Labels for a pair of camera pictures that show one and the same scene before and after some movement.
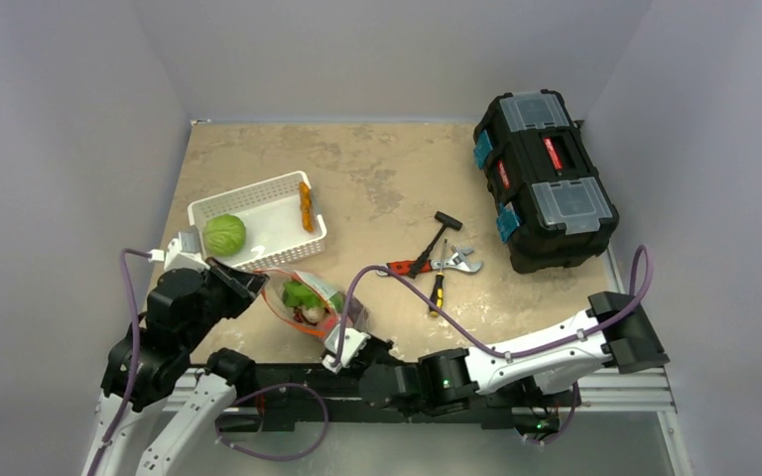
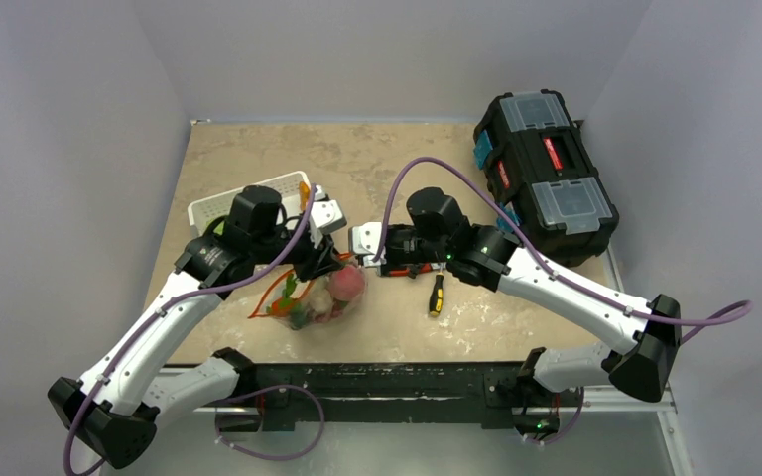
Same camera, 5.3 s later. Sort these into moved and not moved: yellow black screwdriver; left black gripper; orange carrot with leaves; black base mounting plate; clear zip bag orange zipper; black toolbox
Moved: left black gripper; orange carrot with leaves; clear zip bag orange zipper
Not moved: black toolbox; black base mounting plate; yellow black screwdriver
